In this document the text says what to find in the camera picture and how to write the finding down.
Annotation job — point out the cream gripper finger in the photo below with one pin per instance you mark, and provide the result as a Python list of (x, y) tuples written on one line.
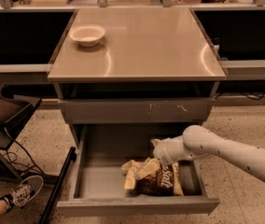
[(148, 167)]

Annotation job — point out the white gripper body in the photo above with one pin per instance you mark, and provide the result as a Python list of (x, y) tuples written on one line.
[(165, 153)]

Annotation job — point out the brown chip bag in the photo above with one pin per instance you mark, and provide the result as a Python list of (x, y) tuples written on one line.
[(164, 182)]

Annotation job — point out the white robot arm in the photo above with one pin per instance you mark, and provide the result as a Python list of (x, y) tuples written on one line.
[(197, 141)]

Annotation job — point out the closed upper drawer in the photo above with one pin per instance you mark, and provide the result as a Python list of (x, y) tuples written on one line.
[(106, 111)]

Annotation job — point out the open middle drawer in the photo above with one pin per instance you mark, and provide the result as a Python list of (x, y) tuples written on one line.
[(97, 183)]

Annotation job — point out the grey drawer cabinet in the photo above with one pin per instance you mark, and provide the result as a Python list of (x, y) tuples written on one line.
[(146, 53)]

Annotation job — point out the black pole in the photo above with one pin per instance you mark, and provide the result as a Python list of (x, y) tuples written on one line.
[(71, 156)]

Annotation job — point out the grey sneaker with laces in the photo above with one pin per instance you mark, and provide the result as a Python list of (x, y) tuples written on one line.
[(24, 192)]

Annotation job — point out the white paper bowl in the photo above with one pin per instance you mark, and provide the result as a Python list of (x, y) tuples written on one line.
[(87, 35)]

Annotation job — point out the dark angled stand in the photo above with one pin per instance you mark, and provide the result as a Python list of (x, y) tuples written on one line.
[(15, 111)]

